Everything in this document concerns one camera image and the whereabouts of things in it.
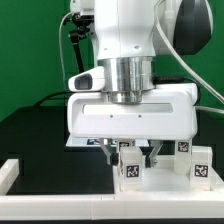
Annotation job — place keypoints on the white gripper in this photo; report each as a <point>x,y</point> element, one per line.
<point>166,112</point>

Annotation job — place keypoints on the white square tabletop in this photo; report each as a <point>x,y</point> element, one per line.
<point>163,178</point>

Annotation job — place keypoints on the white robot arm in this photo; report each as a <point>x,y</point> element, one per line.
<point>119,98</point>

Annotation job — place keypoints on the white U-shaped obstacle fence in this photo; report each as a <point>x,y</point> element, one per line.
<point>119,205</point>

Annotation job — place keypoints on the white marker base plate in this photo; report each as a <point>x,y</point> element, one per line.
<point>94,142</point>

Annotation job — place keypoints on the camera on black mount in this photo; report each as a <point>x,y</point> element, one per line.
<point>82,24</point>

